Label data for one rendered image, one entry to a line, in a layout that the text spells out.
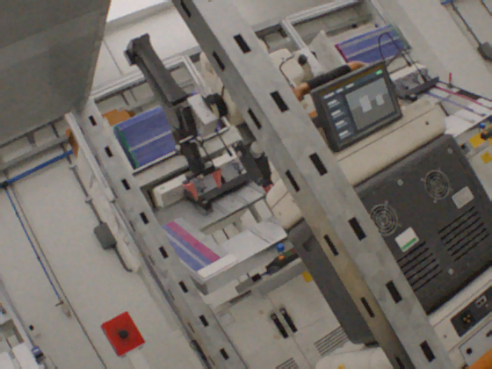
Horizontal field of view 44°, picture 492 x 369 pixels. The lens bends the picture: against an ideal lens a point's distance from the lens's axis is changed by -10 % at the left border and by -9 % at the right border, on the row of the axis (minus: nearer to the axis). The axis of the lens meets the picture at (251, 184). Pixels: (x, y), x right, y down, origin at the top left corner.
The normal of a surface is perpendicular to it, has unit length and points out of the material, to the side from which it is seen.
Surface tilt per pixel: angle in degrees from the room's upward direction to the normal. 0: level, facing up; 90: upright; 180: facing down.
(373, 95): 115
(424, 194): 90
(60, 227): 90
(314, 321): 90
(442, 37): 90
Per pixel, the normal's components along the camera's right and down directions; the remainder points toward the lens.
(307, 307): 0.31, -0.33
